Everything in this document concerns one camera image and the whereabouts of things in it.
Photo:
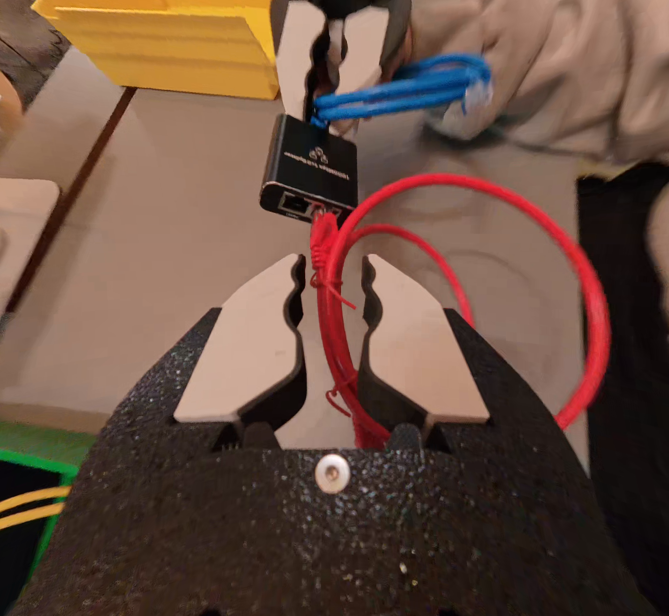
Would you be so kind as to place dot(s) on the black ethernet splitter box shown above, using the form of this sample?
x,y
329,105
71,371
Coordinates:
x,y
308,172

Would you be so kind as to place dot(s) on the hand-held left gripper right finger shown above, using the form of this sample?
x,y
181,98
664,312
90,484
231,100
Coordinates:
x,y
423,360

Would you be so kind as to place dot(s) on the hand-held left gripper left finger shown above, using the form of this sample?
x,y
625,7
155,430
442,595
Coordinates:
x,y
245,360

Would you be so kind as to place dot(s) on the person's right forearm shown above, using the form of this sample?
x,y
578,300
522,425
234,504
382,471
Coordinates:
x,y
522,52

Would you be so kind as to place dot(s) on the yellow plastic bin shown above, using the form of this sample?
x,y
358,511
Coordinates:
x,y
157,26

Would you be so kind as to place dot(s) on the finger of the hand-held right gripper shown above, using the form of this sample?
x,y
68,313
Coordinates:
x,y
295,52
363,46

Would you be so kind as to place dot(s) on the green plastic bin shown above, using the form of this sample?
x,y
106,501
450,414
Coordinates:
x,y
36,438

